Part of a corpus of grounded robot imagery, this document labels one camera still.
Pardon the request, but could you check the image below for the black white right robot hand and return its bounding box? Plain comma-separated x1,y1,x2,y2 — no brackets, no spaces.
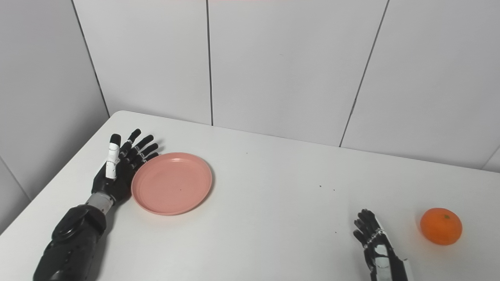
353,209,410,281

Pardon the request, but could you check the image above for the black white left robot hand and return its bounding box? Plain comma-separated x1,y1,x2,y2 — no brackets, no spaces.
91,129,160,205

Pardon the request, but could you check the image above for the pink round plate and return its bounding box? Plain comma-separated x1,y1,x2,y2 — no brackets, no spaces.
131,152,213,216

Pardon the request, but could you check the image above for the orange fruit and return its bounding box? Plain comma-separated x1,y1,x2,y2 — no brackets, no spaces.
420,208,463,246

